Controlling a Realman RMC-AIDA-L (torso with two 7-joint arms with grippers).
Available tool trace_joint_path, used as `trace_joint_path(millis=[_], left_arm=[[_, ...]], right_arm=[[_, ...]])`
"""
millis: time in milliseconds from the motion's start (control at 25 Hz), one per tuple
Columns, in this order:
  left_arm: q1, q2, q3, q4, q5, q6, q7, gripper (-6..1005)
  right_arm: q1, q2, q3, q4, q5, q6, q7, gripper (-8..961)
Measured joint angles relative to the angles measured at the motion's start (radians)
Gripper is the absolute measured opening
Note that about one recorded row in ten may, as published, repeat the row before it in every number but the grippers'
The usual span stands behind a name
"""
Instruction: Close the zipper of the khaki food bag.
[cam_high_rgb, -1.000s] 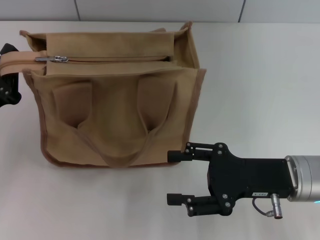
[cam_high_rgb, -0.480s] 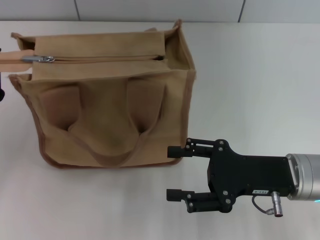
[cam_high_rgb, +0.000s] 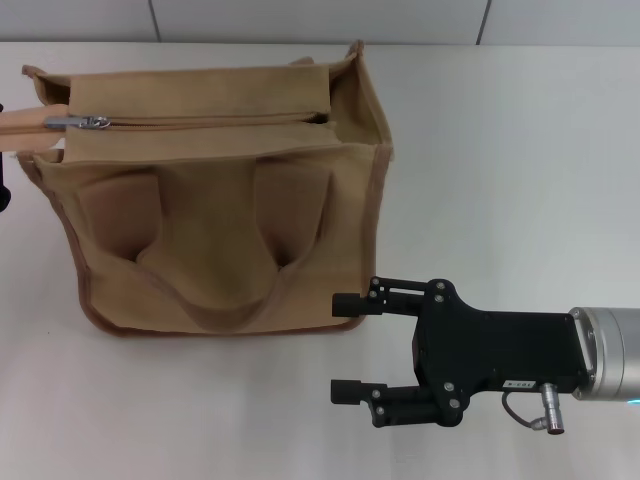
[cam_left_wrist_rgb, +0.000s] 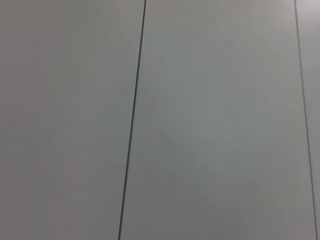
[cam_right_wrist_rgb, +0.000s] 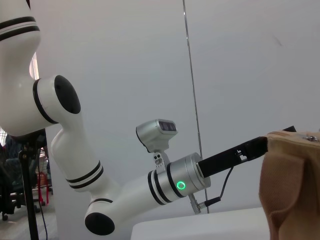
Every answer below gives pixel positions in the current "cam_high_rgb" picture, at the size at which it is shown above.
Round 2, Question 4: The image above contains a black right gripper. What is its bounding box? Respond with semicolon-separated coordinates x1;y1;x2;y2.
329;275;592;430

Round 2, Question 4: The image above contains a silver metal zipper pull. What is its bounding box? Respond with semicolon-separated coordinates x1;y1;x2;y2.
44;114;111;133

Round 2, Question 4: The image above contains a khaki canvas food bag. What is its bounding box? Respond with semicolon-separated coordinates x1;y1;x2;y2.
0;40;397;338

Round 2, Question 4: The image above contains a grey right gripper cable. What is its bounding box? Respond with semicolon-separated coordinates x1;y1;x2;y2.
501;381;564;433

